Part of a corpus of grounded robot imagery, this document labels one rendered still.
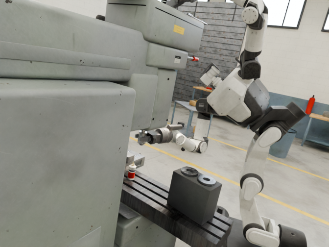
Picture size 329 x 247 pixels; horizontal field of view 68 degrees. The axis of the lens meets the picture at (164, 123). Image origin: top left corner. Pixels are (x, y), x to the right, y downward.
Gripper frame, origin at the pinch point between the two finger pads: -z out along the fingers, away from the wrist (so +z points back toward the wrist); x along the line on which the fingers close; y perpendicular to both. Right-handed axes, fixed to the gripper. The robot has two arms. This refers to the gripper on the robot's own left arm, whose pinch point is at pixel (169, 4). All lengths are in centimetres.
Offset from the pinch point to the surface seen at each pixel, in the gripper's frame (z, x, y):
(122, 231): -75, -27, -77
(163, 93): -24.0, -8.4, -34.3
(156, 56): -20.5, -18.9, -15.8
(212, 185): -27, -33, -78
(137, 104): -38, -24, -28
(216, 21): 354, 727, -110
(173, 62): -13.0, -9.7, -23.3
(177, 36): -6.3, -11.9, -13.5
